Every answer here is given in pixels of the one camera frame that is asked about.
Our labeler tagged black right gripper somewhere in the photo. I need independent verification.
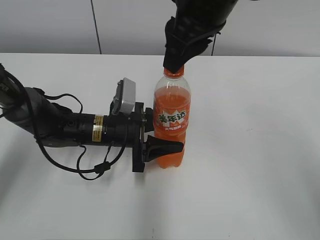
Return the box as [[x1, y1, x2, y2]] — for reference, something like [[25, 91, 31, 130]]
[[163, 0, 238, 73]]

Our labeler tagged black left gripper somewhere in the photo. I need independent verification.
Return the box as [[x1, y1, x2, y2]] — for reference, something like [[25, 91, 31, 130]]
[[102, 102, 184, 173]]

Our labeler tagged orange Mirinda soda bottle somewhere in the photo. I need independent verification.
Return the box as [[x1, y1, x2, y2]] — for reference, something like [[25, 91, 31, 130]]
[[152, 65, 193, 170]]

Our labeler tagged orange bottle cap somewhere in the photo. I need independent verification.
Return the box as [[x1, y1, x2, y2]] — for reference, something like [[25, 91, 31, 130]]
[[163, 64, 186, 78]]

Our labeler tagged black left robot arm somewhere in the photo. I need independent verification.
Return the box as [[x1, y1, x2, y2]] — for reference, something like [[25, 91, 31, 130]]
[[0, 67, 184, 173]]

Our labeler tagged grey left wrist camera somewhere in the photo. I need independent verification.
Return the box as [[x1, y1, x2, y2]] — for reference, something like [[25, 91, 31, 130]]
[[111, 77, 136, 115]]

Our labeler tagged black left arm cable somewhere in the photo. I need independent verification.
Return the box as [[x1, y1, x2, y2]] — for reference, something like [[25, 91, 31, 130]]
[[0, 63, 126, 181]]

